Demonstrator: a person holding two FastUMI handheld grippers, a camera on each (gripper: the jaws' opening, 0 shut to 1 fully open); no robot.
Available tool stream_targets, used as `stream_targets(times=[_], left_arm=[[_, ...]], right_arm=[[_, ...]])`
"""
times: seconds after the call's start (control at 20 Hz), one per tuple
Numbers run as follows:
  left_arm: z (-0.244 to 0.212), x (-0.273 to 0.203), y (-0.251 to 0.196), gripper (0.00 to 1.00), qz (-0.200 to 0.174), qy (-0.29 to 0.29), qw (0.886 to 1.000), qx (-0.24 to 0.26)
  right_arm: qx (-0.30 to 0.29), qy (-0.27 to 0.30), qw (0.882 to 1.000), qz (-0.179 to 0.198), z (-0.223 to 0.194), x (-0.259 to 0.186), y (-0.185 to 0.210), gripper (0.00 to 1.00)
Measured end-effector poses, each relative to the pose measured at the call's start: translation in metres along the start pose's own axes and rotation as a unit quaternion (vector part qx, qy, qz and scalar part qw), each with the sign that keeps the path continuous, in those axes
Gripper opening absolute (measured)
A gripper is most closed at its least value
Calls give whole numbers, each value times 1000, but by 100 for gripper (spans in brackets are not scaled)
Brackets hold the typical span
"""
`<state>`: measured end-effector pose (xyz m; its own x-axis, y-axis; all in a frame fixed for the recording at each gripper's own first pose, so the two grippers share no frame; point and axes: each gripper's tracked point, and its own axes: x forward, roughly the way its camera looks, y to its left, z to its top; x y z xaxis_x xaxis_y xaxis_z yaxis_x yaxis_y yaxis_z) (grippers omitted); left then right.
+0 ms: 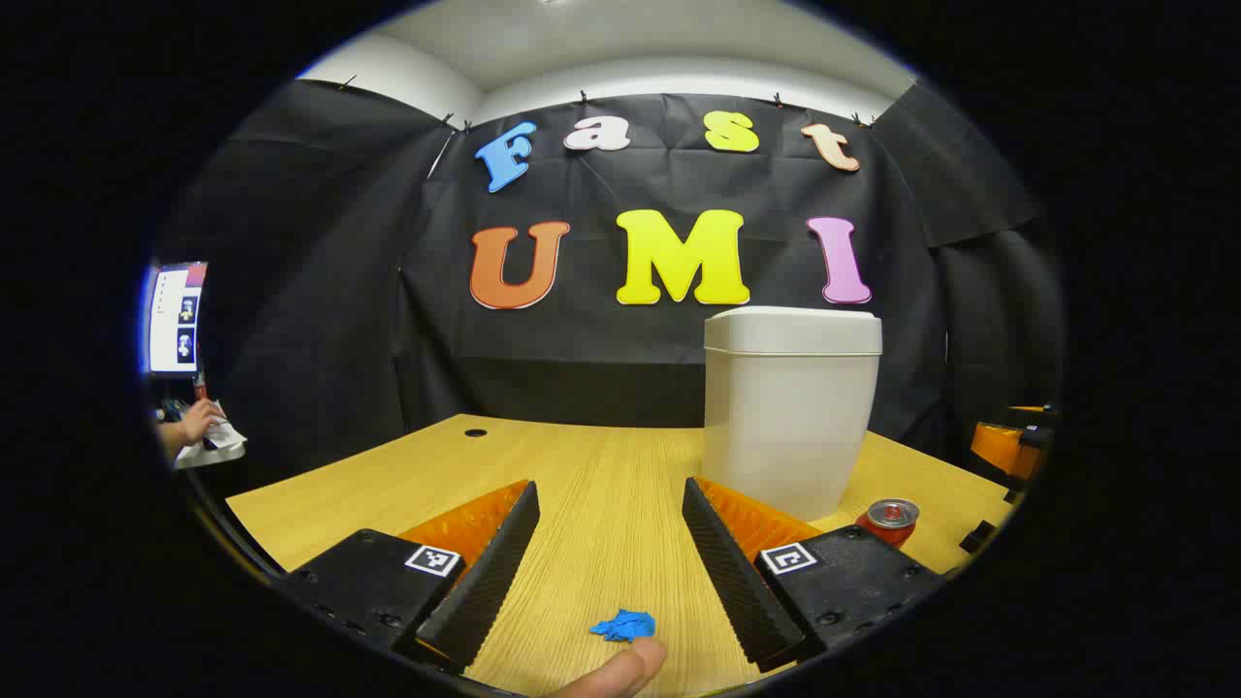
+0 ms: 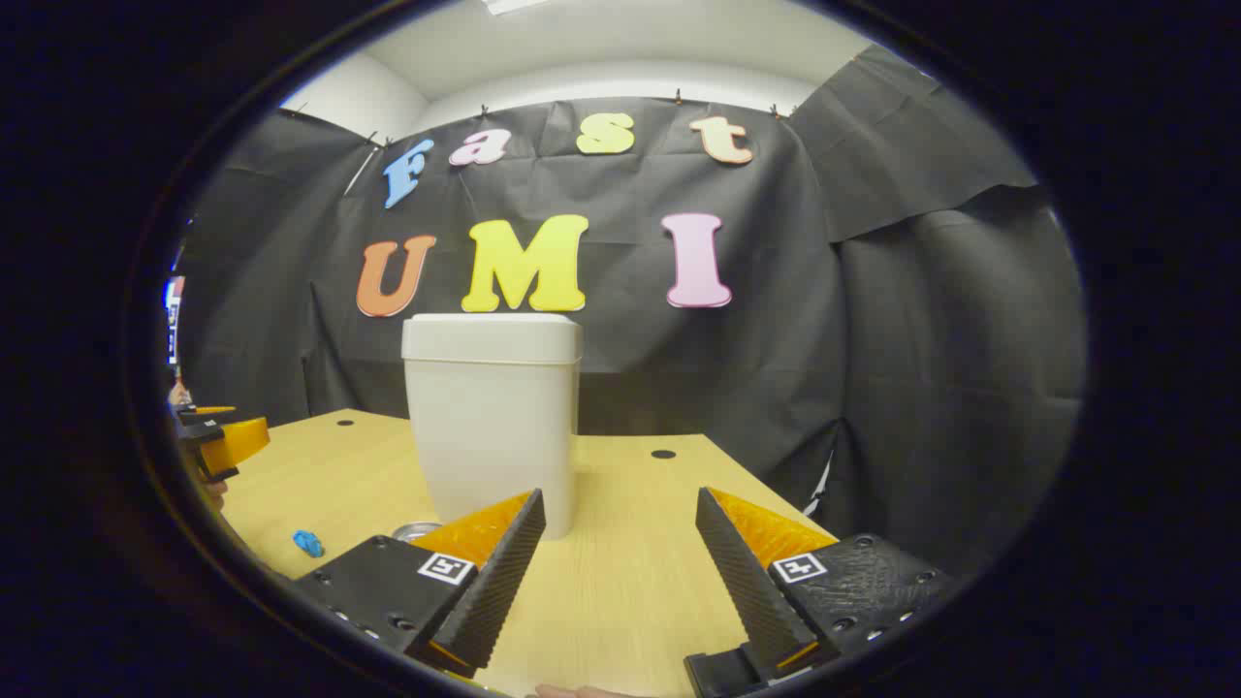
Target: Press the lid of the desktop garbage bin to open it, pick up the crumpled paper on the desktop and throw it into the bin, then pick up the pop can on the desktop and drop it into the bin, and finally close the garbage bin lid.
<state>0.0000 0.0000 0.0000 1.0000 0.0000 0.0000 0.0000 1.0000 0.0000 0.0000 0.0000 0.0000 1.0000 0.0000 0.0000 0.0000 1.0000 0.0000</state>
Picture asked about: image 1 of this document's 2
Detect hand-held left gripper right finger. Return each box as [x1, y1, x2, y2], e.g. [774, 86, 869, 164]
[682, 475, 947, 676]

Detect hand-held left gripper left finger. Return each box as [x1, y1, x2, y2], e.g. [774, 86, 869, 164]
[281, 479, 542, 676]

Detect blue paper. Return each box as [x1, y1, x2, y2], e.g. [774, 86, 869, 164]
[589, 609, 657, 643]

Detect red pop can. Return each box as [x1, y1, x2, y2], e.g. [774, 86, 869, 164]
[855, 498, 920, 550]

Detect white desktop garbage bin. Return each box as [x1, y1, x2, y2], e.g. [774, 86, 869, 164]
[703, 306, 883, 523]

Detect wooden desktop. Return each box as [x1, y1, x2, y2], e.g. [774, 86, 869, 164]
[225, 414, 1015, 698]

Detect black backdrop cloth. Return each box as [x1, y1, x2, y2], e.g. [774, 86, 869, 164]
[160, 79, 1066, 486]

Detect white side table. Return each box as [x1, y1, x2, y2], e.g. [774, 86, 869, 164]
[175, 417, 247, 470]

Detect computer monitor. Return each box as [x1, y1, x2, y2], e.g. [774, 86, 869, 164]
[145, 262, 207, 377]

